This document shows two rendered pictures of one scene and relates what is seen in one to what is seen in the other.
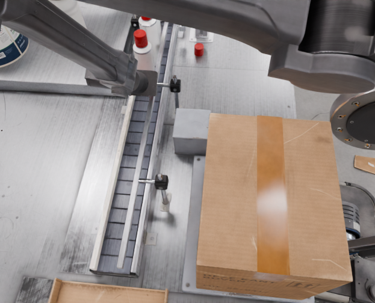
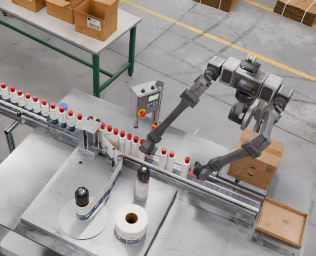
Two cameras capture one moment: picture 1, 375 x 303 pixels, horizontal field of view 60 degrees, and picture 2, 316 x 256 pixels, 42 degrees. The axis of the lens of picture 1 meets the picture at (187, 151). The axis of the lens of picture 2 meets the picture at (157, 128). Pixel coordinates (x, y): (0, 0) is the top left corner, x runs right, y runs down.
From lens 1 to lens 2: 249 cm
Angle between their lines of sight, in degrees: 46
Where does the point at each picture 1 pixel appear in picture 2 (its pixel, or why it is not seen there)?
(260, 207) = (266, 151)
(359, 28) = (277, 112)
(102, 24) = (133, 183)
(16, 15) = not seen: hidden behind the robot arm
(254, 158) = not seen: hidden behind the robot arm
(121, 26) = not seen: hidden behind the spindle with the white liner
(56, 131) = (188, 219)
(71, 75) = (165, 202)
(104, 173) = (215, 206)
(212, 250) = (275, 163)
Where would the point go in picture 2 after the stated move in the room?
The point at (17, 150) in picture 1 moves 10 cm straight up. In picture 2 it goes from (194, 236) to (197, 228)
